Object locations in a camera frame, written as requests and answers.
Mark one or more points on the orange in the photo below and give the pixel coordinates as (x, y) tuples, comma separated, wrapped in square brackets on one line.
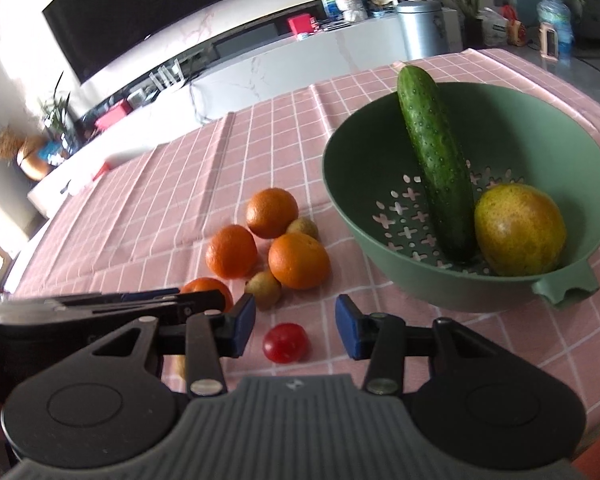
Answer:
[(207, 286), (231, 251), (272, 212), (299, 260)]

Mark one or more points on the green cucumber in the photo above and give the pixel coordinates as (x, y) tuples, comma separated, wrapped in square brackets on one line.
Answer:
[(435, 160)]

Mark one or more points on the gold vase with dried plant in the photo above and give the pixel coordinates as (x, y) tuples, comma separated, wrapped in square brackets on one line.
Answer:
[(27, 157)]

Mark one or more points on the white marble television cabinet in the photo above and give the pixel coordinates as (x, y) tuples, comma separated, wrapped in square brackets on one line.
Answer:
[(260, 75)]

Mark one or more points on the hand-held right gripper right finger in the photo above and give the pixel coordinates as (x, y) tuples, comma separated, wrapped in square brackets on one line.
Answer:
[(347, 327)]

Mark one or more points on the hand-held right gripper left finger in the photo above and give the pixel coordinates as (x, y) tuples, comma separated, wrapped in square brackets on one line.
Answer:
[(244, 327)]

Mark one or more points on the blue water bottle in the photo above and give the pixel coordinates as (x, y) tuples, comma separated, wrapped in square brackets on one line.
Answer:
[(556, 10)]

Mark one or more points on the pink checked tablecloth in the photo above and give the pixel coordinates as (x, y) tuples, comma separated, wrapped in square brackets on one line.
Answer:
[(170, 195)]

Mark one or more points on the green colander bowl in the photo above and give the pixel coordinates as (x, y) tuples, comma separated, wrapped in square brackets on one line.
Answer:
[(360, 200)]

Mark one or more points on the small brown kiwi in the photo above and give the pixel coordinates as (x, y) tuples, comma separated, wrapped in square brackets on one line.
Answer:
[(304, 227), (263, 287)]

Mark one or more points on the black curved television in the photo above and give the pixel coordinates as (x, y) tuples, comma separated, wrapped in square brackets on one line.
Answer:
[(130, 10)]

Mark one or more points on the pink small heater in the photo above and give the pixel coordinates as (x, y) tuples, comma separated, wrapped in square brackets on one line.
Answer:
[(550, 42)]

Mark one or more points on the red bag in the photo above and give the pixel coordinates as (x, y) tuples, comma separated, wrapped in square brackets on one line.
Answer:
[(515, 27)]

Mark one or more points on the white plastic bag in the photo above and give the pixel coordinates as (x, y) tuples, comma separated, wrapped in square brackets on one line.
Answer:
[(494, 25)]

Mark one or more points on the wide red box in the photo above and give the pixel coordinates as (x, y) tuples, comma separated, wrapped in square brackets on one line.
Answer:
[(114, 115)]

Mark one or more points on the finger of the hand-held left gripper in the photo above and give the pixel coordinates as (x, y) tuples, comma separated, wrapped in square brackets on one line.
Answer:
[(145, 294), (200, 302)]

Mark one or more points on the tall potted plant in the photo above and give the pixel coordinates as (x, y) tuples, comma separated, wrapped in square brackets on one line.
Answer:
[(472, 0)]

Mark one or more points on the silver trash can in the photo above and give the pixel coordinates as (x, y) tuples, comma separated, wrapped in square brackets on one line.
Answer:
[(420, 30)]

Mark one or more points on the white router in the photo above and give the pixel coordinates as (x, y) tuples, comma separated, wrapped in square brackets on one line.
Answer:
[(169, 77)]

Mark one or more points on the red tomato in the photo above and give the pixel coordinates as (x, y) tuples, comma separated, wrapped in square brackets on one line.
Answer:
[(285, 342)]

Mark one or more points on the small red box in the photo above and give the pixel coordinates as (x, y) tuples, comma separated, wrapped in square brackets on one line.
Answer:
[(301, 25)]

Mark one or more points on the green leafy houseplant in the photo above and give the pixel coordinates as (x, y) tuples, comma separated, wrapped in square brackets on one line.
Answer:
[(56, 115)]

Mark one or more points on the yellow green mango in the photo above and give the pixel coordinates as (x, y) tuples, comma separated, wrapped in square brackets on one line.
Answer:
[(520, 232)]

